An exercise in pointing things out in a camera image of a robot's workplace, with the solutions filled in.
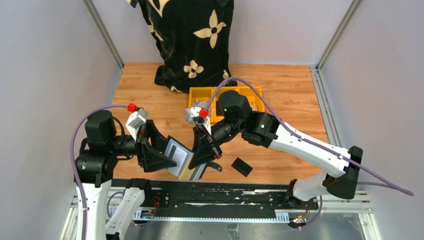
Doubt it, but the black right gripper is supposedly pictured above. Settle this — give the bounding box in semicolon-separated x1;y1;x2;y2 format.
187;118;244;170

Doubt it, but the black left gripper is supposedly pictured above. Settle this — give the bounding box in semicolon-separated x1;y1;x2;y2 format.
108;118;179;170

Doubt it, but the black credit card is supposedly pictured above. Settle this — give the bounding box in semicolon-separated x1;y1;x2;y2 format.
231;157;253;178

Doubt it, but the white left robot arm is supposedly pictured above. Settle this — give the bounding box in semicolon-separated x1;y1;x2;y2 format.
70;106;176;240

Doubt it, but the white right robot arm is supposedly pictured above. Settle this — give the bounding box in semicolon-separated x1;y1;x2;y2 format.
184;90;363;209

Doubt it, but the yellow plastic bin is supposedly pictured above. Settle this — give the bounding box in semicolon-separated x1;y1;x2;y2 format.
187;86;266;124

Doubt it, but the black floral blanket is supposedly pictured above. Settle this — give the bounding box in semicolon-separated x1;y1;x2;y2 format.
128;0;235;93

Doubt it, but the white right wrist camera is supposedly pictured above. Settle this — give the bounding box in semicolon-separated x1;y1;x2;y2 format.
184;107;211;133

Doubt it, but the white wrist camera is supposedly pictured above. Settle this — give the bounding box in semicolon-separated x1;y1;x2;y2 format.
184;107;211;133
125;103;149;141

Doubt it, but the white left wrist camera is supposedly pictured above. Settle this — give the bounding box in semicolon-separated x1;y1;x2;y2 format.
125;103;149;141

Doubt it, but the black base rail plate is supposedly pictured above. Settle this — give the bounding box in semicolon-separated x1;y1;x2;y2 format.
112;178;355;221

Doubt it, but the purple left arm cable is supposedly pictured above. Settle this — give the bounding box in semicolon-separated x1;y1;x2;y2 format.
70;104;130;240

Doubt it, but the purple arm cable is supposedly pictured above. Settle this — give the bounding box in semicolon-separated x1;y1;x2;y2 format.
205;77;414;229
70;104;130;240

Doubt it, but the aluminium frame rail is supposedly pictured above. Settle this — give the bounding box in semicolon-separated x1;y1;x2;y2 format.
82;0;124;71

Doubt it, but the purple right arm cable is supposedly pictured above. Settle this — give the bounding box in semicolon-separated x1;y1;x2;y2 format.
205;77;414;229

